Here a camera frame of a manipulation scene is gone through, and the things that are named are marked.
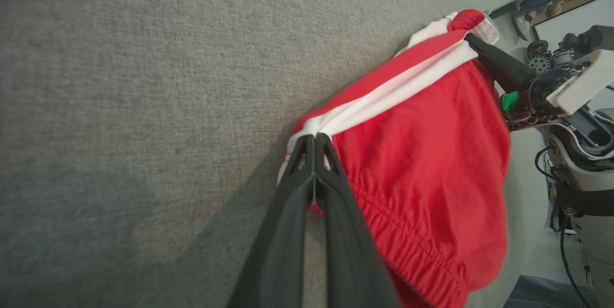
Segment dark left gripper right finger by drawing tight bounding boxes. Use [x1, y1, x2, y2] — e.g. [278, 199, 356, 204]
[315, 132, 401, 308]

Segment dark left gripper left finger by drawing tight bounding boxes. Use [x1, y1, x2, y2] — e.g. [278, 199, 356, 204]
[226, 134, 316, 308]

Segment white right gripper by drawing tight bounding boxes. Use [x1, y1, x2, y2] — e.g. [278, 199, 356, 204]
[464, 33, 614, 131]

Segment red shorts with white stripes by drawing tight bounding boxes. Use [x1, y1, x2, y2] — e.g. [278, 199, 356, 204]
[277, 9, 511, 308]

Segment grey fabric sofa seat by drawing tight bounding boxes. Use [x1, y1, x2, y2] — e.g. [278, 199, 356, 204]
[0, 0, 528, 308]

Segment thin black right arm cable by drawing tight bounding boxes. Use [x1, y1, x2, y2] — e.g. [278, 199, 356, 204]
[558, 212, 595, 308]

